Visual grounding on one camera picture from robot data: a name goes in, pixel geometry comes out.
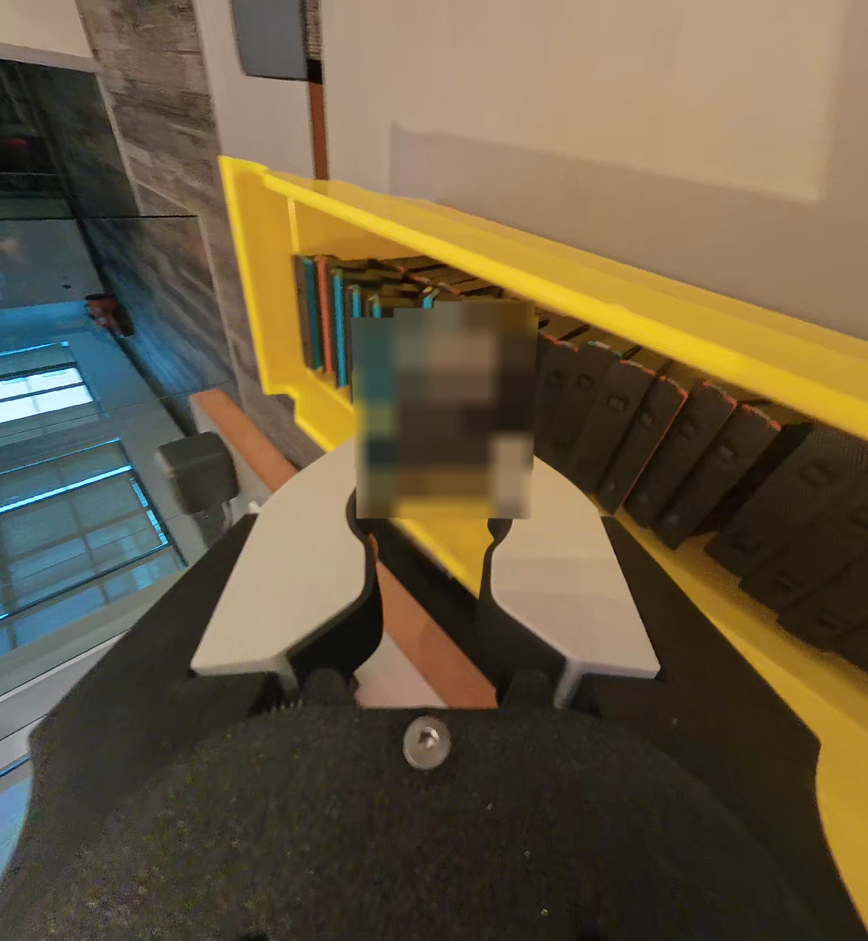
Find large glass window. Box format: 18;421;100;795
0;339;185;692

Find small black cube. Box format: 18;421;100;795
158;431;238;516

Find row of black batteries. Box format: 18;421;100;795
295;253;868;685

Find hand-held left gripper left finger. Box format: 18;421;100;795
192;446;385;680

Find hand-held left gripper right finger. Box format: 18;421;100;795
479;459;660;683

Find yellow plastic bin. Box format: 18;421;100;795
218;155;868;941

